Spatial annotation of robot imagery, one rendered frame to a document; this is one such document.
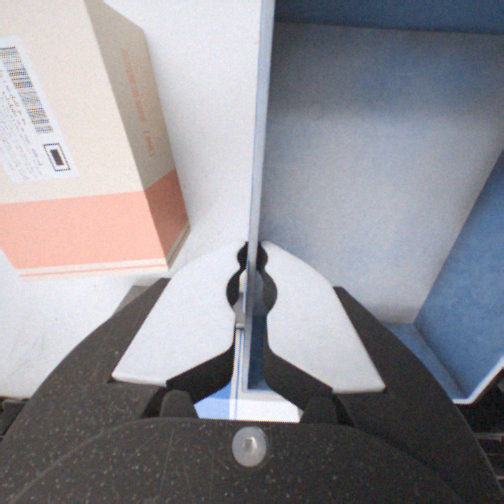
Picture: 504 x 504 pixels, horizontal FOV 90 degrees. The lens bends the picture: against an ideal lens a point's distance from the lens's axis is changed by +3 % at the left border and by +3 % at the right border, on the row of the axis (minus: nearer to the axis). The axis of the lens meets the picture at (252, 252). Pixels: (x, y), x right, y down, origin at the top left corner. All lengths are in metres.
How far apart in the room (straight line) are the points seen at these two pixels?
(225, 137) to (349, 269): 0.15
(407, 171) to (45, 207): 0.24
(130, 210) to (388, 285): 0.20
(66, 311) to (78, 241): 0.19
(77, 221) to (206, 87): 0.14
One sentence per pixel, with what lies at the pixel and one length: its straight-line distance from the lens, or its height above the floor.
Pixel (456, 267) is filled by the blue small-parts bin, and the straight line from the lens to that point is 0.23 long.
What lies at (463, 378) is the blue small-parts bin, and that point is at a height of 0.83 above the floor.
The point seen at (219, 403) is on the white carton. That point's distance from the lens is 0.29.
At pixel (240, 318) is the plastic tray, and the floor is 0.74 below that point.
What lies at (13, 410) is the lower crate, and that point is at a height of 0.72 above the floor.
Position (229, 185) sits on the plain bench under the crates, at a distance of 0.24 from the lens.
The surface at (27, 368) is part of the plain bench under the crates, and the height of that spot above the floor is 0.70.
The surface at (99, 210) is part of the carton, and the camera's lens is 0.20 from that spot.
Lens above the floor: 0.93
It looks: 60 degrees down
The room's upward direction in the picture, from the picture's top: 178 degrees counter-clockwise
